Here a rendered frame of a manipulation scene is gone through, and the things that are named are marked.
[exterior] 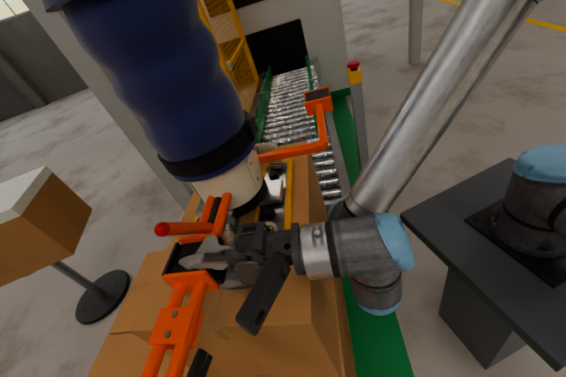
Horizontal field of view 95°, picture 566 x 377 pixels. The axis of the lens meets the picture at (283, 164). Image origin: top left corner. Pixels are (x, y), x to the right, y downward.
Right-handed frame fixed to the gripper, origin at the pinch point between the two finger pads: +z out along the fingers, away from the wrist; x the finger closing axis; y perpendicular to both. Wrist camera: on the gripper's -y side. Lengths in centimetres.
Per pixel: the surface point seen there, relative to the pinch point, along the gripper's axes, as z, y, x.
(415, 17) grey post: -160, 346, -57
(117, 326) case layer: 77, 19, -64
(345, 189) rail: -32, 73, -58
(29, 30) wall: 792, 832, 79
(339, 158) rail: -32, 99, -58
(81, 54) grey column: 101, 131, 28
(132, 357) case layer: 62, 7, -64
